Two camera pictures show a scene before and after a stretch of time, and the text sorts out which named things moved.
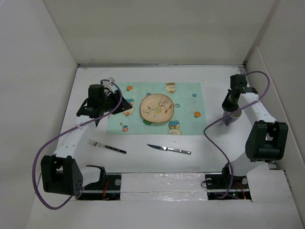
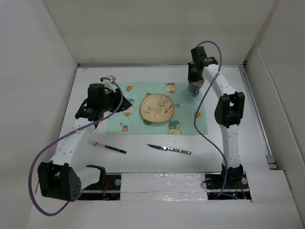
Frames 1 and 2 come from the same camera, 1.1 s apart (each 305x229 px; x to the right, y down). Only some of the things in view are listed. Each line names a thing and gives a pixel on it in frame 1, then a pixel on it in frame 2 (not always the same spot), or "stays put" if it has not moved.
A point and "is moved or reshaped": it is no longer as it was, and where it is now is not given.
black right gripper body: x=229 y=104 -> x=193 y=75
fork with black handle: x=95 y=143 stays put
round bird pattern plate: x=157 y=108 stays put
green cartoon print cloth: x=188 y=118 stays put
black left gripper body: x=111 y=100 stays put
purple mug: x=232 y=118 is moved or reshaped
